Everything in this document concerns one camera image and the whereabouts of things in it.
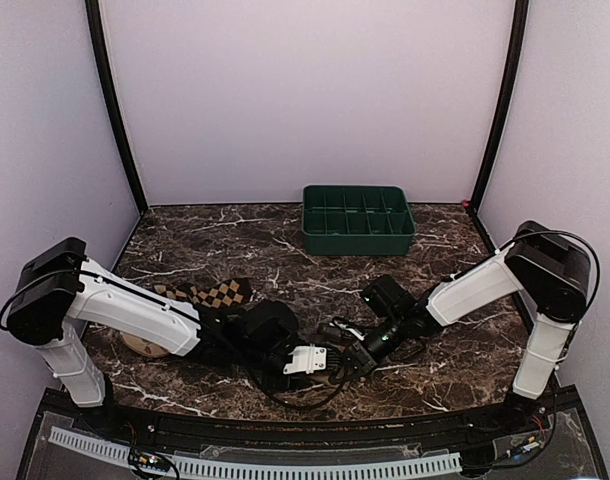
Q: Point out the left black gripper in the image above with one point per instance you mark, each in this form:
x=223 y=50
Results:
x=277 y=385

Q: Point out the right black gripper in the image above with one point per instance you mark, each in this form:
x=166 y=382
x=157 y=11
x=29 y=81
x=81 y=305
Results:
x=363 y=359

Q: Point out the brown argyle sock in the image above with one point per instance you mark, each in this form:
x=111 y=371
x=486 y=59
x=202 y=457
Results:
x=227 y=297

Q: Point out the tan brown sock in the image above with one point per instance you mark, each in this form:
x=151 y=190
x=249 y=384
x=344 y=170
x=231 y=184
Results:
x=315 y=380

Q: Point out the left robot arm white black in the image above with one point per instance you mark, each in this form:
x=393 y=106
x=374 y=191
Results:
x=63 y=286

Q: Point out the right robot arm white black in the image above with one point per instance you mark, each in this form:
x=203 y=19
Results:
x=556 y=272

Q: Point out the green divided plastic tray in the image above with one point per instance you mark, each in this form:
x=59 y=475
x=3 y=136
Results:
x=351 y=220

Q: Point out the cream plate with leaf pattern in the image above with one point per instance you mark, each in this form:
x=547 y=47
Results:
x=143 y=347

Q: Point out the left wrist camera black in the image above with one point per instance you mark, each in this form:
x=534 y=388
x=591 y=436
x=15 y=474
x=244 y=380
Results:
x=270 y=322

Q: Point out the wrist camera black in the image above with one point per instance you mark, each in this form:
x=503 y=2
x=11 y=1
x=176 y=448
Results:
x=270 y=322
x=386 y=298

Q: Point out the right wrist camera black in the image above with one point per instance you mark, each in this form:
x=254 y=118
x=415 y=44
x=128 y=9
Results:
x=386 y=298

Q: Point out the white slotted cable duct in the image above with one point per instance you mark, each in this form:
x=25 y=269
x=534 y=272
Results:
x=229 y=463

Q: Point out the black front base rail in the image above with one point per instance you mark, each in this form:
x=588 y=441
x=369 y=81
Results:
x=473 y=429

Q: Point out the right black frame post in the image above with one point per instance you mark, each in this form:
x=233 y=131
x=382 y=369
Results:
x=506 y=89

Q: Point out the black frame post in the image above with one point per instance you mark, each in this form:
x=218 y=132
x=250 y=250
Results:
x=506 y=89
x=111 y=101

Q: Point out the left black frame post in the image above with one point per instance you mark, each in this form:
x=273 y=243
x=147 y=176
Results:
x=111 y=101

